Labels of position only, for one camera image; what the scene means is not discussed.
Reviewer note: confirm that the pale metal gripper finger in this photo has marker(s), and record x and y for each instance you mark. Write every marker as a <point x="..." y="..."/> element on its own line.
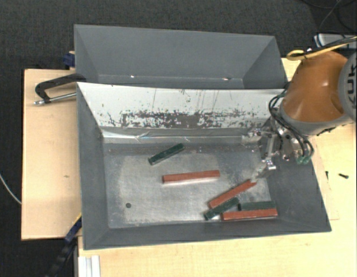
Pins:
<point x="252" y="137"/>
<point x="270" y="165"/>

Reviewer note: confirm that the dark green flat block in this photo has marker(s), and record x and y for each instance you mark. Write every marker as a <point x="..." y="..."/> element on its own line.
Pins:
<point x="166" y="154"/>
<point x="221" y="209"/>
<point x="257" y="205"/>

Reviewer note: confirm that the red-brown flat block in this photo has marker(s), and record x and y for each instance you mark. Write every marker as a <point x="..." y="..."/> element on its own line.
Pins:
<point x="231" y="194"/>
<point x="191" y="176"/>
<point x="248" y="214"/>

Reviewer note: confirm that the small black screw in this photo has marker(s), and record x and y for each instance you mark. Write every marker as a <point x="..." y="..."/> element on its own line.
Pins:
<point x="343" y="176"/>

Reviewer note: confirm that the grey metal bin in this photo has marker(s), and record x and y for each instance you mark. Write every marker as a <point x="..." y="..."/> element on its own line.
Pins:
<point x="172" y="56"/>

